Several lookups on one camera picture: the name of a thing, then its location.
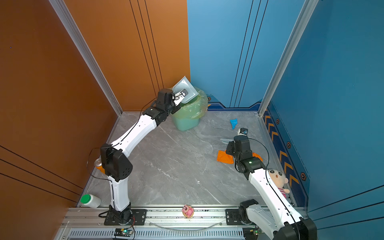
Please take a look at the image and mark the orange paper scrap right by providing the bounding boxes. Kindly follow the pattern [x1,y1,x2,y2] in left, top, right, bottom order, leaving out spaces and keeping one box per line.
[252,153,263,162]

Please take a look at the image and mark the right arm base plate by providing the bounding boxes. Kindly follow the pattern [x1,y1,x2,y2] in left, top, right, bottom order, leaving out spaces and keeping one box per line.
[225,209,247,226]

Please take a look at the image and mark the white bottle green cap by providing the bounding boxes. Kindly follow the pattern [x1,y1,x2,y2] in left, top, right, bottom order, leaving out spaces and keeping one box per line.
[80,194,102,209]

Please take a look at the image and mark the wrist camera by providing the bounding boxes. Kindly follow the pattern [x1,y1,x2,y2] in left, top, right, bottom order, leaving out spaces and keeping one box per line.
[237,128,248,136]
[175,89,188,101]

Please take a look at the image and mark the right green circuit board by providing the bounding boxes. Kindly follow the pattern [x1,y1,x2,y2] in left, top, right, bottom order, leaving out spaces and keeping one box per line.
[243,228,263,240]

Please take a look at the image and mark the teal plastic dustpan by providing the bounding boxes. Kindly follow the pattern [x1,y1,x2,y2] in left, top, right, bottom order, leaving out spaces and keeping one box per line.
[172,76,199,106]

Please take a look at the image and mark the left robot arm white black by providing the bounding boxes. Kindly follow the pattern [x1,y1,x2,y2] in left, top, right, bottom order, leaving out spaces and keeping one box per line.
[100,89,189,225]

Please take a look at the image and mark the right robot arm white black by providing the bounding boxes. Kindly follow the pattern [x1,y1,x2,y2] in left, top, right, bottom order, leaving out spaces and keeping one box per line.
[226,135,318,240]

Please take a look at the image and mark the green circuit board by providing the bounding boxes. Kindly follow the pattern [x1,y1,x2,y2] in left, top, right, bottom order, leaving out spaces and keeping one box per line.
[243,228,263,240]
[114,228,135,239]

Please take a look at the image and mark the plush doll pink dress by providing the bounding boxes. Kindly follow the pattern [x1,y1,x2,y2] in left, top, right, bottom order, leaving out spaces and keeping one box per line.
[268,170,290,198]

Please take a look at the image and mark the green trash bin with bag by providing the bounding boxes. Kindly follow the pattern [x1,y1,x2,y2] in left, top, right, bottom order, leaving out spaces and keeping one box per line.
[172,88,208,131]

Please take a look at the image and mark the pink pig toy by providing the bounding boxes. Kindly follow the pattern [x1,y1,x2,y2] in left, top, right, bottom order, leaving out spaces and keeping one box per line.
[182,205,195,219]

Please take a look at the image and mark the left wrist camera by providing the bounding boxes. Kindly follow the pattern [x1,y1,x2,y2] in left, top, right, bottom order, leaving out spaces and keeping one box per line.
[175,89,188,101]

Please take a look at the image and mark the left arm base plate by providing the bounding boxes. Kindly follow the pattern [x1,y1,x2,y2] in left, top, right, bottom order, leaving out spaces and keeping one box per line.
[104,209,147,227]

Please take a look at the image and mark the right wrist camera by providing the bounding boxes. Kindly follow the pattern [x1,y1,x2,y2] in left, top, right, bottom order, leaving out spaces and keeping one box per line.
[237,128,248,136]

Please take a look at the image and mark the left green circuit board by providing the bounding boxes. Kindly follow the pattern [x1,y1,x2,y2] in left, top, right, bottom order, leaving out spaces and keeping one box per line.
[114,228,135,239]

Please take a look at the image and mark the orange soda can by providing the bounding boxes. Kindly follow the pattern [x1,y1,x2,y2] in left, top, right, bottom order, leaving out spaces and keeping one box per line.
[94,158,105,174]

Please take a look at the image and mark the blue paper scrap far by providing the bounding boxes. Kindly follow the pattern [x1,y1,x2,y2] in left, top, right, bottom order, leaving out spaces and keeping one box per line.
[230,119,238,130]

